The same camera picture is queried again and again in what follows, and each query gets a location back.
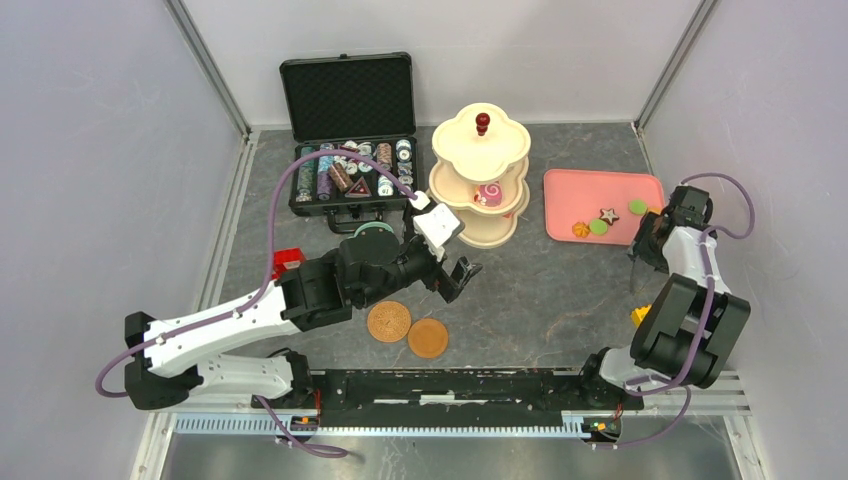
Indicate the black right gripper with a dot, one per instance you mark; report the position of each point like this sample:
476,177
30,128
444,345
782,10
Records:
640,245

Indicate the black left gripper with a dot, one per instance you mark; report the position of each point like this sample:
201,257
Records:
451,286

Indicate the chocolate star cookie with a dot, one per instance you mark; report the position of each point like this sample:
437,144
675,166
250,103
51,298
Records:
609,216

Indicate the green macaron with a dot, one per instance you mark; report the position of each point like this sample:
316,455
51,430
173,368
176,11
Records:
598,227
638,207

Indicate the orange flower cookie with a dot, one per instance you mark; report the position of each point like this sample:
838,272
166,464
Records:
581,230

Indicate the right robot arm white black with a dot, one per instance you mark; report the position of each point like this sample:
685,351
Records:
687,334

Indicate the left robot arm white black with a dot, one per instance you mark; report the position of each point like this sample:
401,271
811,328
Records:
175,359

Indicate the plain round wooden coaster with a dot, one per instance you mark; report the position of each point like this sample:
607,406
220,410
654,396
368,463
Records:
428,338

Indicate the patterned round wooden coaster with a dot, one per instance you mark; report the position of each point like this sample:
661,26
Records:
389,321

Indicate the yellow toy brick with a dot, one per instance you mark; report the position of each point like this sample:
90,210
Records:
639,314

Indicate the pink plastic tray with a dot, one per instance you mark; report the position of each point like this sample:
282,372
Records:
572,196

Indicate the green teacup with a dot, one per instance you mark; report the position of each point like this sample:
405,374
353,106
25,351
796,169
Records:
372,227

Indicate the triangular all-in button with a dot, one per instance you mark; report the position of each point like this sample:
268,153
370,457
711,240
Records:
359,189

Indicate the cream three-tier serving stand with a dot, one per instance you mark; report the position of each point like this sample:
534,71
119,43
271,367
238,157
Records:
481,144

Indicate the red toy brick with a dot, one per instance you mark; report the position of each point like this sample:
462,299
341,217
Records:
287,259

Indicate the black poker chip case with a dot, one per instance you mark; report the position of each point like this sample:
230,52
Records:
349,98

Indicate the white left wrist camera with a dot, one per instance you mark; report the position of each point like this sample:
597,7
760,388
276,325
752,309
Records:
438,227

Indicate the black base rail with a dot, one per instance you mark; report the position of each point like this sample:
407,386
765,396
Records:
496,397

